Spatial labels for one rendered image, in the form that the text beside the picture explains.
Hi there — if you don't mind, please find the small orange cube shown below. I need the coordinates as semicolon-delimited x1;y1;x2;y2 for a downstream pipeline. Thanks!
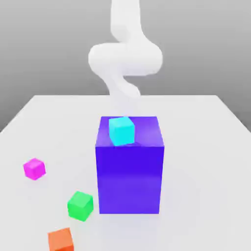
47;227;75;251

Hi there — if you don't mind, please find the large blue box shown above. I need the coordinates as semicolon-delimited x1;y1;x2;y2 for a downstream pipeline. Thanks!
95;116;165;215

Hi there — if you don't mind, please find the small magenta cube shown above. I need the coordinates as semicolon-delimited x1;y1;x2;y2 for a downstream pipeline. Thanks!
23;157;47;181

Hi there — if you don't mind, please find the small cyan cube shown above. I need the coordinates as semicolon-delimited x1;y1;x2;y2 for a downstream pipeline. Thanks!
108;116;136;147

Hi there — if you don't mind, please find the small green cube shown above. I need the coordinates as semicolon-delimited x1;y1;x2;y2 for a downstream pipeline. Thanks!
67;191;94;223

